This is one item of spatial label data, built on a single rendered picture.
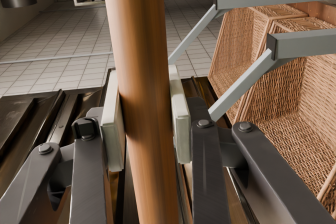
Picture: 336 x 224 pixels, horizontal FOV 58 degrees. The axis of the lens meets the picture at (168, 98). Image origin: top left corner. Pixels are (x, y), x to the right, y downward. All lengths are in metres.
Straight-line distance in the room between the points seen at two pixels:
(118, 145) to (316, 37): 0.54
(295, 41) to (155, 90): 0.49
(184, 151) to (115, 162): 0.04
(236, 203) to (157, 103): 0.89
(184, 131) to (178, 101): 0.02
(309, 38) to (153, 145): 0.50
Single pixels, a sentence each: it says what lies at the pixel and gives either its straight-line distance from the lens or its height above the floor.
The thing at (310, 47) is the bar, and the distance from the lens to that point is 0.65.
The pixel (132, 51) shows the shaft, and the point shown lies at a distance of 0.16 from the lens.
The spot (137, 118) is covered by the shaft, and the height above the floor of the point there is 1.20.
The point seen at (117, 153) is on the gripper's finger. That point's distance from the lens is 0.16.
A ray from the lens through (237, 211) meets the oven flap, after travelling 1.03.
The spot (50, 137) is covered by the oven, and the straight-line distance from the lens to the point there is 1.51.
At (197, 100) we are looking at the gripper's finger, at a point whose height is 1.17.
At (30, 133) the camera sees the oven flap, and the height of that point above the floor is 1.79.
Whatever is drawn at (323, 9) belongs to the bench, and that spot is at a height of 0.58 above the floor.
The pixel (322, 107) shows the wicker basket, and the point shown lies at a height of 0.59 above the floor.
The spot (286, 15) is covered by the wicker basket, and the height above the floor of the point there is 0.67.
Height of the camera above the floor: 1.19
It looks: 3 degrees down
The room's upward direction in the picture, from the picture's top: 96 degrees counter-clockwise
